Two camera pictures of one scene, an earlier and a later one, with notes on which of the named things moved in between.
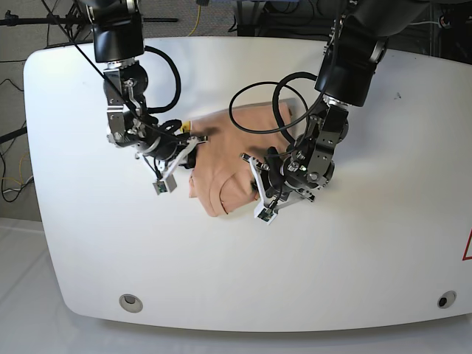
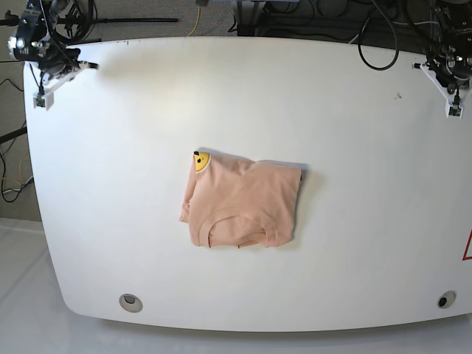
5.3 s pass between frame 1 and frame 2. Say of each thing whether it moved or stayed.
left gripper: moved
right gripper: moved
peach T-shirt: moved
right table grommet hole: stayed
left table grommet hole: stayed
